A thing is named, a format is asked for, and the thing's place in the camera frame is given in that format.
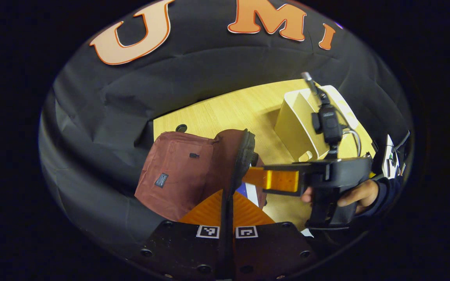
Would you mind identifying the white bookshelf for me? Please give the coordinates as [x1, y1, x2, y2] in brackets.
[274, 85, 376, 162]

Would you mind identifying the blue cover book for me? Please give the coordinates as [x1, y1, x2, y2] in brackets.
[236, 183, 261, 208]

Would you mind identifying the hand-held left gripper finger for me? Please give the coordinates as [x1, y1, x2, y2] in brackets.
[139, 190, 227, 279]
[228, 191, 315, 279]

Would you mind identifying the maroon schoolbag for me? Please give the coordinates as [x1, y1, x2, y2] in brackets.
[134, 129, 268, 223]

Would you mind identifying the white board with dark parts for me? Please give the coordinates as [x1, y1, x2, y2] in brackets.
[381, 135, 402, 180]

